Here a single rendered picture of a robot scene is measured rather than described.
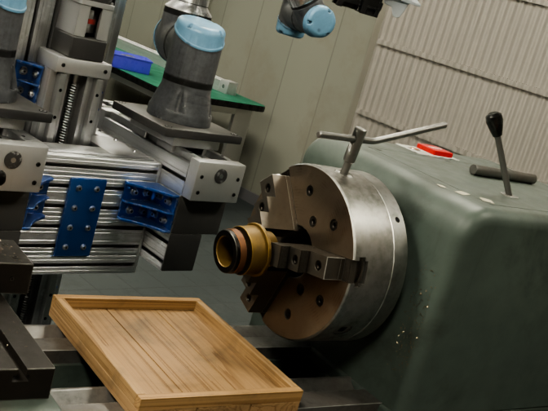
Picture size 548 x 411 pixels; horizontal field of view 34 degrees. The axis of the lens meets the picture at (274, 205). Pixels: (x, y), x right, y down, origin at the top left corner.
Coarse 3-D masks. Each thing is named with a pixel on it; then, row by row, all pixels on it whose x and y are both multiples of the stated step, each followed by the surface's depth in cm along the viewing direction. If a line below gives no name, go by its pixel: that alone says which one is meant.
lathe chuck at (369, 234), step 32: (320, 192) 155; (352, 192) 152; (320, 224) 154; (352, 224) 148; (384, 224) 152; (352, 256) 147; (384, 256) 150; (288, 288) 160; (320, 288) 152; (352, 288) 148; (384, 288) 152; (288, 320) 159; (320, 320) 152; (352, 320) 152
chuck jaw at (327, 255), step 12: (276, 252) 150; (288, 252) 150; (300, 252) 148; (312, 252) 149; (324, 252) 150; (276, 264) 150; (288, 264) 150; (300, 264) 148; (312, 264) 148; (324, 264) 146; (336, 264) 147; (348, 264) 148; (360, 264) 148; (324, 276) 146; (336, 276) 147; (348, 276) 147; (360, 276) 149
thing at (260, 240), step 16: (256, 224) 153; (224, 240) 153; (240, 240) 148; (256, 240) 149; (272, 240) 153; (224, 256) 153; (240, 256) 148; (256, 256) 149; (224, 272) 150; (240, 272) 152; (256, 272) 152
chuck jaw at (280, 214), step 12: (264, 180) 161; (276, 180) 160; (288, 180) 161; (264, 192) 161; (276, 192) 159; (288, 192) 160; (264, 204) 157; (276, 204) 158; (288, 204) 159; (252, 216) 156; (264, 216) 155; (276, 216) 157; (288, 216) 158; (276, 228) 156; (288, 228) 157; (300, 228) 159
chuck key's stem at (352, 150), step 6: (354, 132) 154; (360, 132) 154; (360, 138) 154; (348, 144) 155; (354, 144) 154; (360, 144) 155; (348, 150) 155; (354, 150) 155; (348, 156) 155; (354, 156) 155; (348, 162) 156; (354, 162) 156; (342, 168) 156; (348, 168) 156; (342, 174) 156
